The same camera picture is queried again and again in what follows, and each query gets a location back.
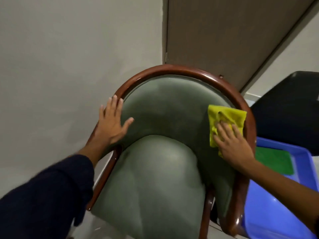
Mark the yellow cleaning cloth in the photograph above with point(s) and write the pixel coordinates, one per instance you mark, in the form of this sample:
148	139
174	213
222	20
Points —
231	115

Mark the person's left thumb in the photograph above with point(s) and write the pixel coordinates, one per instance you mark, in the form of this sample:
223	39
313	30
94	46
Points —
127	123

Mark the black chair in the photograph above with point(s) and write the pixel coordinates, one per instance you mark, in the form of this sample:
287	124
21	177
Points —
289	111

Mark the person's left forearm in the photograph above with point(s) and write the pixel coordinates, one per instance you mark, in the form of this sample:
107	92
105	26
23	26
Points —
47	191

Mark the person's left middle finger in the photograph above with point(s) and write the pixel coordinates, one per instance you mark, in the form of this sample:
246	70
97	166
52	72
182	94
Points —
114	104

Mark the blue plastic tray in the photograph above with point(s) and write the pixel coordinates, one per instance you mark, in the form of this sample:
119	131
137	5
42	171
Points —
271	211

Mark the person's right hand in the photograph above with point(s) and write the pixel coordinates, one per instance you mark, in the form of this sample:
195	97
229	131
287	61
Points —
234	149

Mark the person's right middle finger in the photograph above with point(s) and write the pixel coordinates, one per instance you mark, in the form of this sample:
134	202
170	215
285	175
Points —
228	129

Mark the person's right forearm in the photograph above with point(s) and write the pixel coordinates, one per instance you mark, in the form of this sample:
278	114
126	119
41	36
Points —
284	191

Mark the person's right thumb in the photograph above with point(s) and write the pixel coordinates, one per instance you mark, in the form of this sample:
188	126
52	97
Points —
217	141

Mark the green upholstered wooden armchair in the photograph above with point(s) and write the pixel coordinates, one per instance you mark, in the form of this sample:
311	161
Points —
159	171

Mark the person's left hand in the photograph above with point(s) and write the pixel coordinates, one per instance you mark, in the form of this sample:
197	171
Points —
109	128

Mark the green scrub pad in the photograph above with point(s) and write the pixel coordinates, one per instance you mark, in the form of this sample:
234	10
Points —
275	160

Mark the brown wooden door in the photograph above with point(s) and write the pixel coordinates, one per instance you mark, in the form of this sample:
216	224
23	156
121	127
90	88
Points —
224	34

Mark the person's left little finger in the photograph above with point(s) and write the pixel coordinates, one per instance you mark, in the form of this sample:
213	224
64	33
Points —
101	112

